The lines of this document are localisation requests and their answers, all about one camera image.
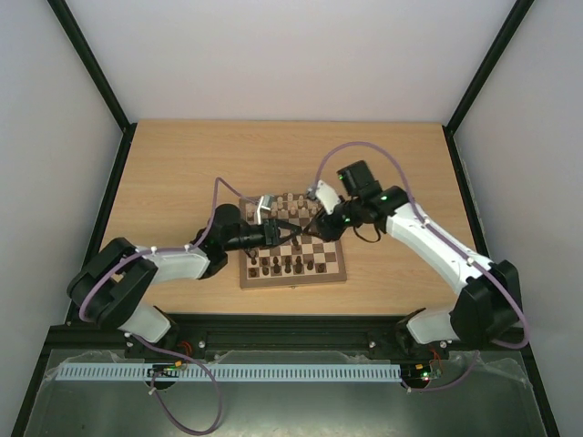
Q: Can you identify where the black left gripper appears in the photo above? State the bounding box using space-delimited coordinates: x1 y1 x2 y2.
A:
225 218 303 252

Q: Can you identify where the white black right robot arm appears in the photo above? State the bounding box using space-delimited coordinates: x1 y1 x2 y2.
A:
306 160 519 357

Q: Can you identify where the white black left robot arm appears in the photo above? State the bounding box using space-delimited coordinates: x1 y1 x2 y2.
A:
66 204 302 344

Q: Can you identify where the row of light chess pieces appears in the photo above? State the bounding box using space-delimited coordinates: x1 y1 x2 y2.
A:
261 192 321 226

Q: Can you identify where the wooden chess board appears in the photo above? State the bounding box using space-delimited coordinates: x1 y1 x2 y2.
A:
239 191 348 291

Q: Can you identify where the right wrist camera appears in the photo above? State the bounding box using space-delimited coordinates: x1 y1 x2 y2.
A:
307 179 342 215

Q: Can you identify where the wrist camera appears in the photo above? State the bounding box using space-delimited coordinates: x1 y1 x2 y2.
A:
254 194 274 225
307 179 342 215

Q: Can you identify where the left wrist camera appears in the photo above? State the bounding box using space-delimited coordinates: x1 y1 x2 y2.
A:
254 194 274 225

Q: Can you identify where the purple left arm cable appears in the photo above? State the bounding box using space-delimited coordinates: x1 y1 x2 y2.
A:
78 177 265 322

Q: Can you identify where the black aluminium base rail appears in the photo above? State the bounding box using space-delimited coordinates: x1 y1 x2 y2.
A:
45 312 461 361

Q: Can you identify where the light blue slotted cable duct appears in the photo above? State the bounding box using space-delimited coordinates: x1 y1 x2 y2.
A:
56 363 401 382

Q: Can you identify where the black frame post left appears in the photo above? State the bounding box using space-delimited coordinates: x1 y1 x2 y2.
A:
47 0 132 134

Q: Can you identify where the black frame post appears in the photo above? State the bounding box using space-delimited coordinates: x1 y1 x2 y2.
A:
444 0 535 137
47 0 132 134

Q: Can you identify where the black frame post right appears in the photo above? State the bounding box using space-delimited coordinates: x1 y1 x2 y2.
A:
444 0 535 137

